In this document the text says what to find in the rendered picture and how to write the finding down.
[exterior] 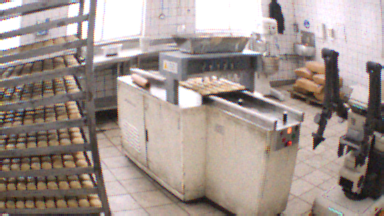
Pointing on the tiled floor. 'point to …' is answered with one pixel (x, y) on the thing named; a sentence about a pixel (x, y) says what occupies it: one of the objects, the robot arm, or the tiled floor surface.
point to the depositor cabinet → (164, 138)
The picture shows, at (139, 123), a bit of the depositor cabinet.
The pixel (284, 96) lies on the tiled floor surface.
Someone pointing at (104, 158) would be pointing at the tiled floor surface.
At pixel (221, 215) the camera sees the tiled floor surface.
